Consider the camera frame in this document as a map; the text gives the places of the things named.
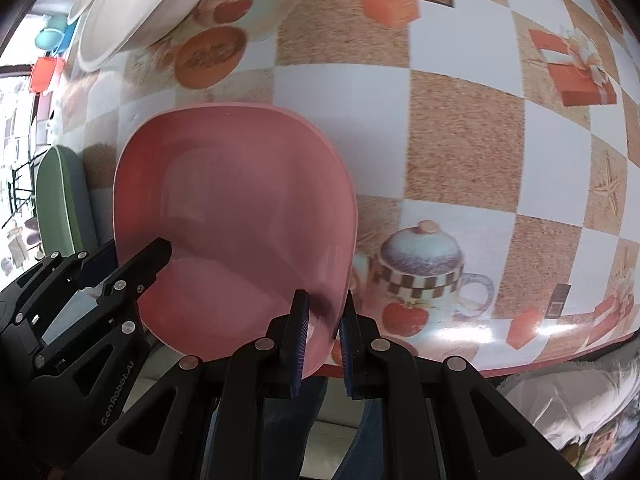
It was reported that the person's leg in jeans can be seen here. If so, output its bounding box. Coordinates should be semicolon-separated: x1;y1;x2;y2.
300;375;396;480

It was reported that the white fluffy cloth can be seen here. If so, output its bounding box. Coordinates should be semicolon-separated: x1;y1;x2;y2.
500;330;640;480

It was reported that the green chair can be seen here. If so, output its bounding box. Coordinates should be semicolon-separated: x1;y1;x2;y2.
35;145;98;261

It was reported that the black metal rack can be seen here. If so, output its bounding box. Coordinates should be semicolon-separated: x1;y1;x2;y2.
0;157;40;223

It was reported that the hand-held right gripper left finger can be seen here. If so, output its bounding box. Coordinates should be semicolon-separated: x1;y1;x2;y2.
60;290;310;480

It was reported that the pink plate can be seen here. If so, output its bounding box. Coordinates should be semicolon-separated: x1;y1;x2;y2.
112;101;358;378

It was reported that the blue plastic basin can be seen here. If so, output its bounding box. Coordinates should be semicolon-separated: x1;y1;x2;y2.
52;21;82;57

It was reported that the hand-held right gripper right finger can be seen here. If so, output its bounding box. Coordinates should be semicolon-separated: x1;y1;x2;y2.
338;292;586;480

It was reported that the teal plastic basin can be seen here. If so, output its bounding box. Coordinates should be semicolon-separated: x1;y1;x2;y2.
35;14;71;51

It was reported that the red plastic basin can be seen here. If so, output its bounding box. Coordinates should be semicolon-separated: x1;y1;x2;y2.
31;55;66;95

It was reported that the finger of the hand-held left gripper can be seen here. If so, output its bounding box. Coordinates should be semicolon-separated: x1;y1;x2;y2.
75;238;172;343
0;240;118;313

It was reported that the checkered printed tablecloth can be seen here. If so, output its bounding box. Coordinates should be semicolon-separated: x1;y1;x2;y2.
50;0;640;378

